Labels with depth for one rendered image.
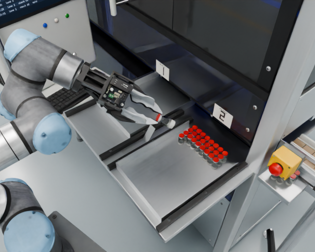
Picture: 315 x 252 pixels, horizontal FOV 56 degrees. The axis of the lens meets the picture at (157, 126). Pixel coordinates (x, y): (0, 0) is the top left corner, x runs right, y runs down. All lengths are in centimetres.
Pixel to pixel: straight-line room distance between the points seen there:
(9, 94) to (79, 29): 93
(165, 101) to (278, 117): 56
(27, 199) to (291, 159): 78
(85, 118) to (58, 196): 96
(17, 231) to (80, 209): 119
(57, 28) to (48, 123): 95
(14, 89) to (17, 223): 36
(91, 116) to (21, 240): 60
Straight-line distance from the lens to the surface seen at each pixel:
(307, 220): 133
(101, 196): 205
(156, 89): 136
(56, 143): 60
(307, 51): 78
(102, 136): 118
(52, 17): 147
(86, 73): 64
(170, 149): 111
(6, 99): 71
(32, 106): 63
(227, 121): 105
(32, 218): 87
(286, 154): 99
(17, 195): 93
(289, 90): 84
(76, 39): 158
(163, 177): 104
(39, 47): 67
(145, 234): 190
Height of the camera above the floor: 175
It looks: 47 degrees down
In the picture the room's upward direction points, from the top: straight up
